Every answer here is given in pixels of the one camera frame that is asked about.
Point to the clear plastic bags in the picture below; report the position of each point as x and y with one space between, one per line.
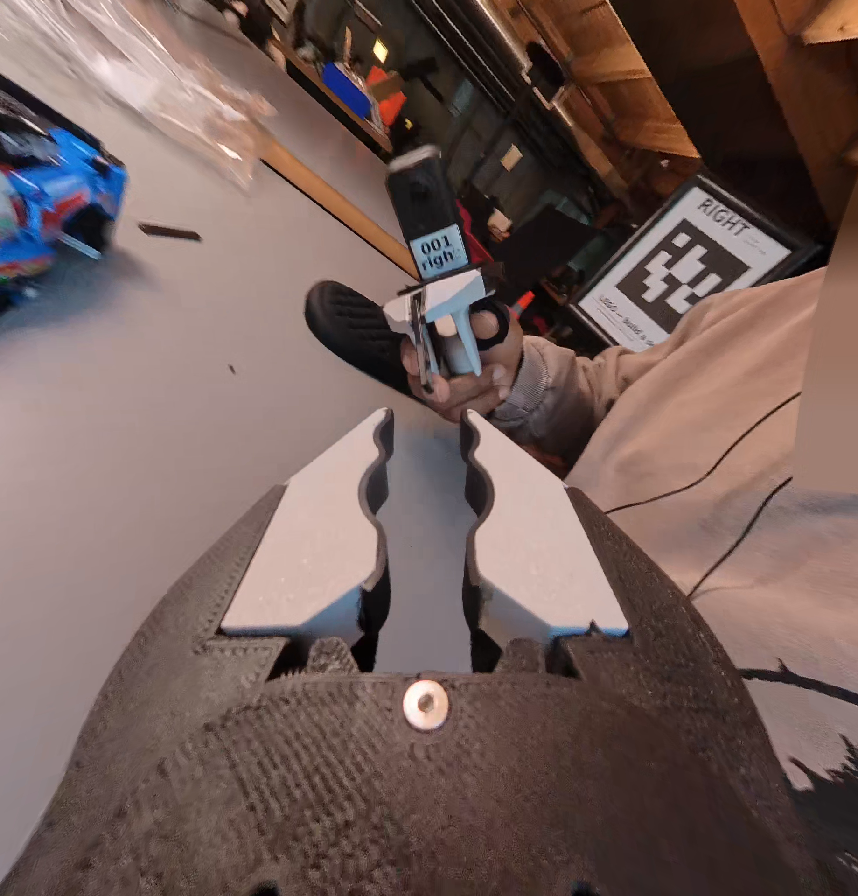
156 77

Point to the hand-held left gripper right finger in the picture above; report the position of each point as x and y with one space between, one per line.
541 539

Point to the blue lego car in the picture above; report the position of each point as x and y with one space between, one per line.
44 203

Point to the person's white printed shirt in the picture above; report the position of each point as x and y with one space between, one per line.
807 630

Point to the person's right hand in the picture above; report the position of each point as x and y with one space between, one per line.
471 395

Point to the person's right forearm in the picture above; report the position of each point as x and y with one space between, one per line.
646 392

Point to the blue storage bin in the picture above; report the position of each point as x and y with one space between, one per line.
348 87

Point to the black lego beam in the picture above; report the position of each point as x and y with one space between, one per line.
170 232

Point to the black white marker sign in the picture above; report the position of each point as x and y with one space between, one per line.
681 273

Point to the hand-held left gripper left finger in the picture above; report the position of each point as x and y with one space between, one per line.
310 532

